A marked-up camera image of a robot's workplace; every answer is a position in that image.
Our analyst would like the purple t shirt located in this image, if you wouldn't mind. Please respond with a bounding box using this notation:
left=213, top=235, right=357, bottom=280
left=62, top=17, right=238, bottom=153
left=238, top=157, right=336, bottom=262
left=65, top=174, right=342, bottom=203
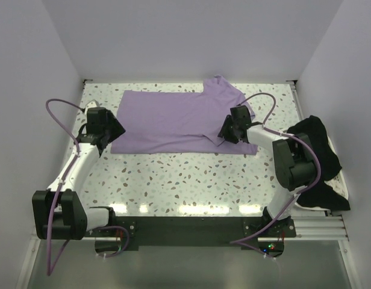
left=111, top=76, right=258, bottom=155

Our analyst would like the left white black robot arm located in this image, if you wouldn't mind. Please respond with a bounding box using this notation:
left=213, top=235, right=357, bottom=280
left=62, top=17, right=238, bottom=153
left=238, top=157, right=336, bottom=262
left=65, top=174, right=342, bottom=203
left=32, top=101, right=125, bottom=240

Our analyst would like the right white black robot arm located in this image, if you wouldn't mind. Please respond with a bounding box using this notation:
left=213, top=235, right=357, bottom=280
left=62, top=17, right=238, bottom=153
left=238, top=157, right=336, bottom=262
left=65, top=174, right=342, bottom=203
left=218, top=105, right=321, bottom=237

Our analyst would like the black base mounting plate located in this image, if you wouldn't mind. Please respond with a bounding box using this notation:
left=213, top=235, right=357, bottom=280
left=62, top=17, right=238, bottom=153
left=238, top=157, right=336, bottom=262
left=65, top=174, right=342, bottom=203
left=85, top=216, right=297, bottom=251

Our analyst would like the black t shirt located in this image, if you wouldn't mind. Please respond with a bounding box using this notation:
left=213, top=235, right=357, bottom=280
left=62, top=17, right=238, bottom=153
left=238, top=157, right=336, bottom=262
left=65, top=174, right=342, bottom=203
left=287, top=116, right=351, bottom=211

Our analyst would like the white laundry basket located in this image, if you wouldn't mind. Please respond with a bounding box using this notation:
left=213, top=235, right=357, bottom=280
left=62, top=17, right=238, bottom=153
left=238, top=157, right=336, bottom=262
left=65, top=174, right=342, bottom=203
left=296, top=132, right=351, bottom=211

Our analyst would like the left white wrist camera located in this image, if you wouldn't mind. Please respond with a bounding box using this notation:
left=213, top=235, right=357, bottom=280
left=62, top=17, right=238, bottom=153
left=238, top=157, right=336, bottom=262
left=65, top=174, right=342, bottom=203
left=85, top=100, right=100, bottom=110

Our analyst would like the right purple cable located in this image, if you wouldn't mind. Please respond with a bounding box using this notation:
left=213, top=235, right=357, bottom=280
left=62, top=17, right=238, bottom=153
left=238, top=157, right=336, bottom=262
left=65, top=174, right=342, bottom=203
left=229, top=92, right=323, bottom=250

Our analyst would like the purple cable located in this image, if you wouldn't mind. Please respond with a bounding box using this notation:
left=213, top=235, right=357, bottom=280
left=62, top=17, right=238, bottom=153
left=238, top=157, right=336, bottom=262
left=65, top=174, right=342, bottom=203
left=229, top=92, right=323, bottom=250
left=45, top=98, right=132, bottom=277

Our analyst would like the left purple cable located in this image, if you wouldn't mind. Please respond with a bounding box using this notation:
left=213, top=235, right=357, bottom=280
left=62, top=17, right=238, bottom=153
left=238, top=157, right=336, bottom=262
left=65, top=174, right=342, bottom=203
left=45, top=98, right=132, bottom=277

